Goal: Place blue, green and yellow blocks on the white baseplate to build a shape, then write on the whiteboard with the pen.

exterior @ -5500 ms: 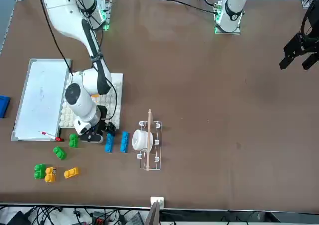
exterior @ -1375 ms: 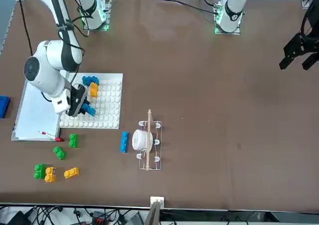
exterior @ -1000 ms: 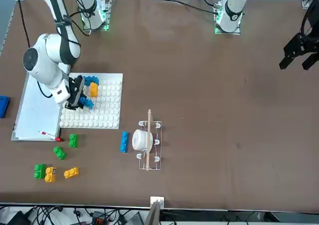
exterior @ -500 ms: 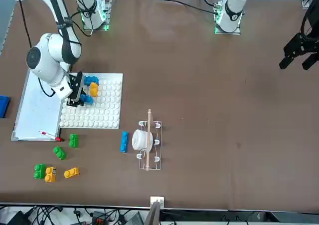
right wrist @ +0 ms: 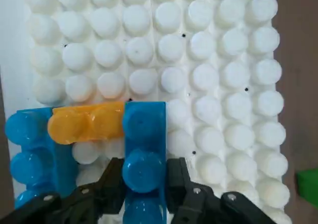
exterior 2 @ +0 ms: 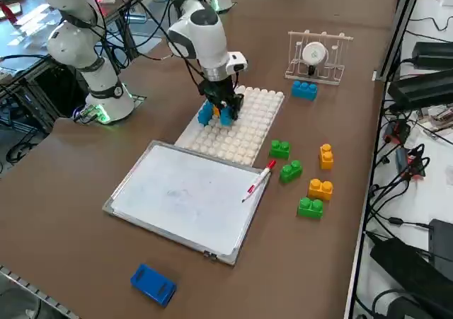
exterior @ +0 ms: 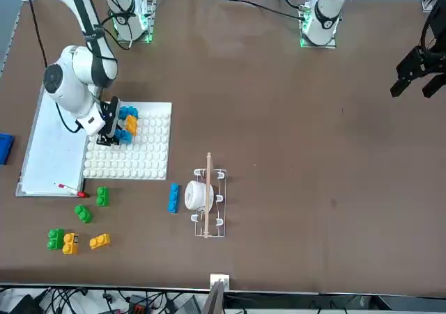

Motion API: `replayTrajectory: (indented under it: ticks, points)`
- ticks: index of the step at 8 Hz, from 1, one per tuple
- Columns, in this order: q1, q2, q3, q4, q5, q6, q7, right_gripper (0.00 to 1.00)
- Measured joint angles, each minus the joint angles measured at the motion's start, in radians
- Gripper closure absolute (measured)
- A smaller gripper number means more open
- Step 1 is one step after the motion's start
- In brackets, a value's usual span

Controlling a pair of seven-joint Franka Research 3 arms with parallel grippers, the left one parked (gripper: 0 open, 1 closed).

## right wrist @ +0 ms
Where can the blue three-stud toy block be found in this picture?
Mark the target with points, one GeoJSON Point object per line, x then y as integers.
{"type": "Point", "coordinates": [144, 124]}
{"type": "Point", "coordinates": [29, 139]}

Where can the green two-stud toy block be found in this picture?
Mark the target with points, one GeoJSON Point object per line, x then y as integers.
{"type": "Point", "coordinates": [308, 184]}

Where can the white studded baseplate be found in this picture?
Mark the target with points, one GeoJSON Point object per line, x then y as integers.
{"type": "Point", "coordinates": [198, 60]}

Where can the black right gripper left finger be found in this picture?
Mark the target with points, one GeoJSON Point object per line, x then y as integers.
{"type": "Point", "coordinates": [109, 181]}

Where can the yellow two-stud toy block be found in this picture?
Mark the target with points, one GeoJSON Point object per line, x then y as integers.
{"type": "Point", "coordinates": [82, 124]}

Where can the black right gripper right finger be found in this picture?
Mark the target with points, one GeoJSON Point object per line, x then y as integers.
{"type": "Point", "coordinates": [179, 176]}

